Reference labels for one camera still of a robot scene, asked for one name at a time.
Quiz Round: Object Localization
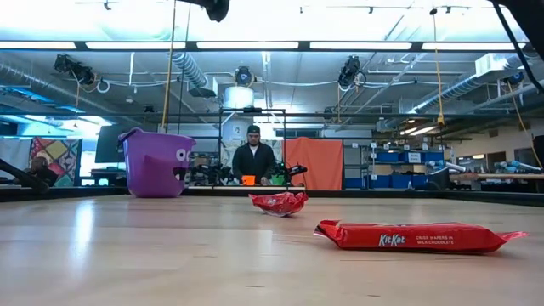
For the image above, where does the red KitKat bar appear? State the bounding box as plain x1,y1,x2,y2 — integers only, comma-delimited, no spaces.
248,190,309,218
314,219,530,256

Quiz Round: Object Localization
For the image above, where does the black round fan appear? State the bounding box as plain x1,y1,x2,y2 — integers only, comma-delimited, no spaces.
234,65,256,88

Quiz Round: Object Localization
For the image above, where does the grey ventilation box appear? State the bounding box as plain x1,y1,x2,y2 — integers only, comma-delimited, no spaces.
187,76,219,99

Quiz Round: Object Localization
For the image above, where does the white cylinder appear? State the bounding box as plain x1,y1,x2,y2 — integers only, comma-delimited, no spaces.
223,86,255,110

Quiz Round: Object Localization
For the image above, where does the black hanging device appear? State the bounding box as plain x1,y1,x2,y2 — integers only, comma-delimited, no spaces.
54,54,97,88
337,54,367,89

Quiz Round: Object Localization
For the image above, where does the person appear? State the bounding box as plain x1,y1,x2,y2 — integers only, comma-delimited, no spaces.
27,156,60,186
231,124,277,187

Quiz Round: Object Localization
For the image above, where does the purple monster-face bucket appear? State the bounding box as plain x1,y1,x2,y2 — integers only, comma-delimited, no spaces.
117,127,198,199

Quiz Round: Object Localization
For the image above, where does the black monitor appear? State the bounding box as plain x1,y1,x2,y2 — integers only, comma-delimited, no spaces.
93,122,128,165

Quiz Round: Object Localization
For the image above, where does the orange cloth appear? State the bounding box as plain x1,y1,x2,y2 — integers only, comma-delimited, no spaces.
282,136,344,191

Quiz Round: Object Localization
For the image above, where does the black overhead crossbar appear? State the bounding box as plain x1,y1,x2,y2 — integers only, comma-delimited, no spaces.
0,39,544,54

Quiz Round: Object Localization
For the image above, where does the colourful patchwork quilt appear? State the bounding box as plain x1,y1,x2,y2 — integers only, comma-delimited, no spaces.
28,136,83,188

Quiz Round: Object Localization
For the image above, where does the metal shelf rack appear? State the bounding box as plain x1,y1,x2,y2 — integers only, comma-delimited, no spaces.
343,142,446,191

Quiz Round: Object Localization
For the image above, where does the fluorescent ceiling lamp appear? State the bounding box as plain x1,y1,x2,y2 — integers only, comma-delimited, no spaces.
399,125,439,137

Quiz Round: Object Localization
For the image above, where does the long wooden table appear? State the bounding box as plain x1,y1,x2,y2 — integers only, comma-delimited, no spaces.
450,172,544,183

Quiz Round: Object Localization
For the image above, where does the silver flexible duct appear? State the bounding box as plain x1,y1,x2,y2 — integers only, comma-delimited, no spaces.
172,50,210,89

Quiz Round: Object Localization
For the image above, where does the yellow hanging cord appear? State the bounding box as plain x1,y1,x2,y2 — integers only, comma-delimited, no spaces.
160,0,178,132
506,80,544,169

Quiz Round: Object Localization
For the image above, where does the black rack frame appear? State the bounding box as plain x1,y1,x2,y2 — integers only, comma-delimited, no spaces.
217,108,288,190

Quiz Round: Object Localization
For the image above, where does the black aluminium table frame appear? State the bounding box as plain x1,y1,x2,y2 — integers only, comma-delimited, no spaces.
0,185,544,208

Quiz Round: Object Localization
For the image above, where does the grey ceiling duct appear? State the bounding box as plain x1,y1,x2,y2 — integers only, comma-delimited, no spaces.
0,61,141,124

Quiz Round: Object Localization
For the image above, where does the yellow hanging strap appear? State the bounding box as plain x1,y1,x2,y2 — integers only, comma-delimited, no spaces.
428,7,446,128

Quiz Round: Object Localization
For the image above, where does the silver ceiling duct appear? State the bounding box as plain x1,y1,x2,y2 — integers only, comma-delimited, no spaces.
414,70,518,115

